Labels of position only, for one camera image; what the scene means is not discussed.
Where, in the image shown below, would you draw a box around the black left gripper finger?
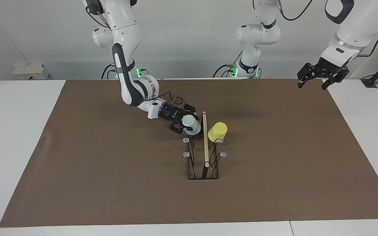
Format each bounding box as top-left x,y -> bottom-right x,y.
321,67 -> 350,91
296,63 -> 318,89

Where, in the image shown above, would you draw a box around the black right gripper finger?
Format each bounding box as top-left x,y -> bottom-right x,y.
168,121 -> 187,135
179,103 -> 200,120

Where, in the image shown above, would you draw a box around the pale green plastic cup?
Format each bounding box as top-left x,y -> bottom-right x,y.
181,115 -> 201,136

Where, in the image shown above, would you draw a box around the yellow plastic cup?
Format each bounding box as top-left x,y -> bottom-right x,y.
208,122 -> 228,143

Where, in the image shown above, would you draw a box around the brown table mat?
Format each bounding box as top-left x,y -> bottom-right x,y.
0,79 -> 378,228

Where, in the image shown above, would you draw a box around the white power strip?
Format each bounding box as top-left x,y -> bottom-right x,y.
13,63 -> 50,80

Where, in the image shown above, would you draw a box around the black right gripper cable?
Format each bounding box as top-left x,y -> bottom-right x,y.
85,3 -> 183,106

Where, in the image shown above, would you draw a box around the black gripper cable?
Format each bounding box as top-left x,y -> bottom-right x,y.
85,3 -> 183,106
276,0 -> 378,58

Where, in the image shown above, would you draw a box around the black wire cup rack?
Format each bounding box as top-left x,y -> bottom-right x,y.
183,111 -> 227,180

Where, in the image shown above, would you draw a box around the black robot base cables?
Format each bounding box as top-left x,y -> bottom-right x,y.
213,49 -> 243,78
101,64 -> 117,80

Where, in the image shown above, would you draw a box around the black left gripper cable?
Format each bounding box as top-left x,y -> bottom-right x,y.
276,0 -> 378,58

